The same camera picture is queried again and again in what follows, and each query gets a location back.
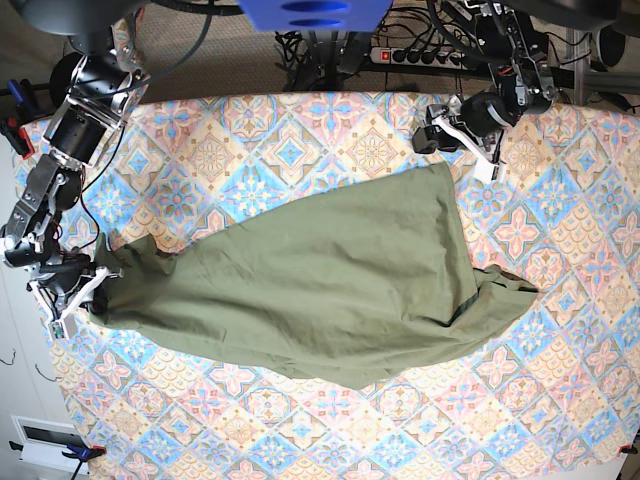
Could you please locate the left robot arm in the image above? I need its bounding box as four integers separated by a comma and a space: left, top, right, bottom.
411, 1, 558, 185

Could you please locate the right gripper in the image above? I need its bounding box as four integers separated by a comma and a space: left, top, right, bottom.
28, 254, 123, 341

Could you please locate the patterned tablecloth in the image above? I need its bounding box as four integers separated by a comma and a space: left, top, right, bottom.
51, 93, 639, 479

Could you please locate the black round stool base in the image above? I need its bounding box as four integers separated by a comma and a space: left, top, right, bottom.
49, 52, 82, 108

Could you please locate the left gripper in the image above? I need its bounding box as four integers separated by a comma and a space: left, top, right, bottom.
412, 97, 506, 183

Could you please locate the green t-shirt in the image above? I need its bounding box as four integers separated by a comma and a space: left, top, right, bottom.
89, 163, 538, 389

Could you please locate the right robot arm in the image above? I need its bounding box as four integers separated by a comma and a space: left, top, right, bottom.
1, 1, 144, 340

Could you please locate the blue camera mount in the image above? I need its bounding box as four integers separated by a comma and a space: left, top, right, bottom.
237, 0, 392, 32

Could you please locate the white power strip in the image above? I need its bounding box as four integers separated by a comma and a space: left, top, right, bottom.
369, 47, 464, 68

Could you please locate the blue clamp bottom left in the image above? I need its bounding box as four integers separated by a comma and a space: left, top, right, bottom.
9, 441, 106, 474

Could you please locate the orange clamp bottom right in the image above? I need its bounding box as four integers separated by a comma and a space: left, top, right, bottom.
618, 444, 639, 455

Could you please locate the white wall socket box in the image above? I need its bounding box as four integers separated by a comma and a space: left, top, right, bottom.
9, 415, 85, 473

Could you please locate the orange black clamp left top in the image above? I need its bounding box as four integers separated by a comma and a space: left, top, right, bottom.
1, 79, 37, 159

